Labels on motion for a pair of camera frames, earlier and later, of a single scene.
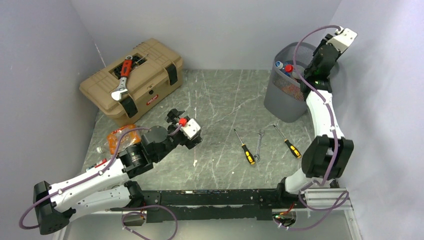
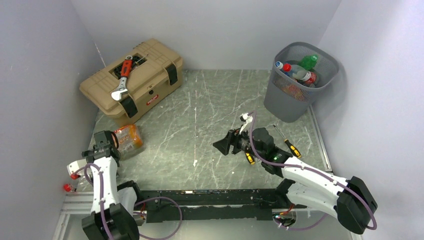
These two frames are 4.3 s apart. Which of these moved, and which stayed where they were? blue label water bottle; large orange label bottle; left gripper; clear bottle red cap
Moved: left gripper
Stayed: clear bottle red cap; blue label water bottle; large orange label bottle
